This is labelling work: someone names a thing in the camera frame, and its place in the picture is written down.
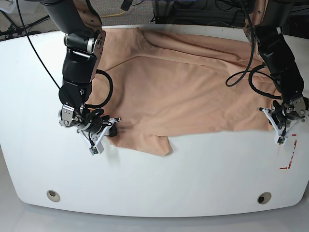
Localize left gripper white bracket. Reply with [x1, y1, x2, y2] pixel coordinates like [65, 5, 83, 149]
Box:
[258, 100, 309, 142]

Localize peach T-shirt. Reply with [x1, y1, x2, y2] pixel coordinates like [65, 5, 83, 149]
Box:
[98, 28, 271, 156]

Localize right table grommet hole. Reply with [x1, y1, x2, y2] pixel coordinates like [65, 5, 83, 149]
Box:
[257, 192, 272, 204]

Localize table grommet hole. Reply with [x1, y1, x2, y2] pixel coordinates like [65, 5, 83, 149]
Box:
[257, 192, 272, 204]
[46, 190, 60, 203]

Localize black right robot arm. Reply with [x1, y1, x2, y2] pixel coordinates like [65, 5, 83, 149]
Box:
[41, 0, 120, 155]

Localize red tape rectangle marking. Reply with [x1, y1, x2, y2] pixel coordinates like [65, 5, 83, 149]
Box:
[278, 133, 297, 170]

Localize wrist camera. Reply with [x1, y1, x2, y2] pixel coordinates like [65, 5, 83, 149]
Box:
[89, 146, 104, 155]
[274, 134, 286, 145]

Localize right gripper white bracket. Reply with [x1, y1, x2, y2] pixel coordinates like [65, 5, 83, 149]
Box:
[76, 116, 121, 148]

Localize yellow cable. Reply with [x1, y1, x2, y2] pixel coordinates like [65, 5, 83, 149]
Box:
[100, 8, 127, 19]

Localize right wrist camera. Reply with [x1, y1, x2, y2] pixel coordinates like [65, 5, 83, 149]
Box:
[89, 146, 104, 155]

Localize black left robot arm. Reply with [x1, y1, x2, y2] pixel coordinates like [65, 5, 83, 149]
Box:
[247, 0, 309, 145]

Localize left table grommet hole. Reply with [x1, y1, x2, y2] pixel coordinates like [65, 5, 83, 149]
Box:
[46, 190, 60, 203]

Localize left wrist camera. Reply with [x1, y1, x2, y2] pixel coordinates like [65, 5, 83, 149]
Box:
[274, 134, 286, 145]

